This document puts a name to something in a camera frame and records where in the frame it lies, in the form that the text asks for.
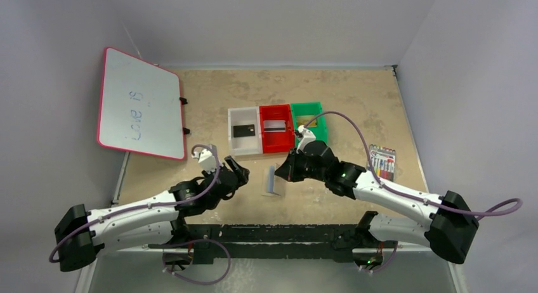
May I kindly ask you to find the beige leather card holder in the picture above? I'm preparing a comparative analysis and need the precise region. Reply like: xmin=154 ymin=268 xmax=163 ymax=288
xmin=261 ymin=165 xmax=283 ymax=197

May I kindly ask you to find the red plastic bin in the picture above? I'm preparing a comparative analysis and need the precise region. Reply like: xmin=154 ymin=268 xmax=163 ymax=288
xmin=259 ymin=104 xmax=295 ymax=153

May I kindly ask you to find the white plastic bin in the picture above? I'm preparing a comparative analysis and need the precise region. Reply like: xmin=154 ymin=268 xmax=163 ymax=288
xmin=228 ymin=107 xmax=263 ymax=156

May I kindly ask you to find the green plastic bin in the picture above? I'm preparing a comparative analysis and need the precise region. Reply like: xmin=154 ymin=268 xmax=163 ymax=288
xmin=291 ymin=101 xmax=328 ymax=143

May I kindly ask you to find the pack of coloured markers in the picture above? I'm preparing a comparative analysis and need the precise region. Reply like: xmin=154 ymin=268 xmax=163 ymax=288
xmin=369 ymin=144 xmax=397 ymax=181

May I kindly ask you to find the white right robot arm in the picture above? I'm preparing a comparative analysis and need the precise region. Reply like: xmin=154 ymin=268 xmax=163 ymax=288
xmin=275 ymin=141 xmax=479 ymax=264

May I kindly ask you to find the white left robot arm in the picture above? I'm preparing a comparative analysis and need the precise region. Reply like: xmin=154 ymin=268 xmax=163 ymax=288
xmin=49 ymin=156 xmax=250 ymax=272

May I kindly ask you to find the gold credit card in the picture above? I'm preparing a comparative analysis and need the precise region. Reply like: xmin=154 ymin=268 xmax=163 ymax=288
xmin=295 ymin=115 xmax=317 ymax=127

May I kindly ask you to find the black credit card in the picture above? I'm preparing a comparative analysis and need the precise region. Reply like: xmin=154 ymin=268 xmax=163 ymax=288
xmin=232 ymin=124 xmax=257 ymax=138

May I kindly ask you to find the white striped credit card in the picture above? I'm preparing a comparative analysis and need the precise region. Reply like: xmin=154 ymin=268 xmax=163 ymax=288
xmin=263 ymin=120 xmax=287 ymax=133

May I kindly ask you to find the pink framed whiteboard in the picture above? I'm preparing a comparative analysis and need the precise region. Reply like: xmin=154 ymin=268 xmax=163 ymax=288
xmin=96 ymin=47 xmax=186 ymax=160

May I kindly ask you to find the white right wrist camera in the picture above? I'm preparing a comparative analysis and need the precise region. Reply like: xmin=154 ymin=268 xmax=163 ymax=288
xmin=295 ymin=125 xmax=316 ymax=152

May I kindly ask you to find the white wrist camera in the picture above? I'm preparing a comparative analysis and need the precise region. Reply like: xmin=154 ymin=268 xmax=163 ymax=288
xmin=295 ymin=125 xmax=316 ymax=152
xmin=191 ymin=144 xmax=220 ymax=173

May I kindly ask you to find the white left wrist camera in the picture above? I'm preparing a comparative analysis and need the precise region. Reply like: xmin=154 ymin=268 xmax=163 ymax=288
xmin=191 ymin=144 xmax=220 ymax=173

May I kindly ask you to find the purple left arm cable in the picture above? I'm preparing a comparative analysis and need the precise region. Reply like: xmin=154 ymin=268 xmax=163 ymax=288
xmin=48 ymin=144 xmax=222 ymax=264

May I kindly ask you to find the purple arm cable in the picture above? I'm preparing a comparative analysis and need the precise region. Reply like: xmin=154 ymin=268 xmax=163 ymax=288
xmin=48 ymin=144 xmax=222 ymax=264
xmin=303 ymin=111 xmax=523 ymax=218

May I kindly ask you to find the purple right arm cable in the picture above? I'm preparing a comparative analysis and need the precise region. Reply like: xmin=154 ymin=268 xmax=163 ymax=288
xmin=303 ymin=111 xmax=523 ymax=218

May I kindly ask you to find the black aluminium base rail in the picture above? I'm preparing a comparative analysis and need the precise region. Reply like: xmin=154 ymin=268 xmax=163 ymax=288
xmin=86 ymin=223 xmax=459 ymax=267

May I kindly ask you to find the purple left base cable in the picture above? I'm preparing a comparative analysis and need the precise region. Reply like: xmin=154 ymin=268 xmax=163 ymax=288
xmin=161 ymin=239 xmax=232 ymax=285

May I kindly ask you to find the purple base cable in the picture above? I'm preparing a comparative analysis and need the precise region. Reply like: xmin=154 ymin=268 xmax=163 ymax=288
xmin=161 ymin=239 xmax=232 ymax=285
xmin=357 ymin=240 xmax=398 ymax=275

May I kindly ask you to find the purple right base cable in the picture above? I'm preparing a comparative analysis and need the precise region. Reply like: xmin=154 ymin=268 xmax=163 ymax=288
xmin=357 ymin=240 xmax=398 ymax=275

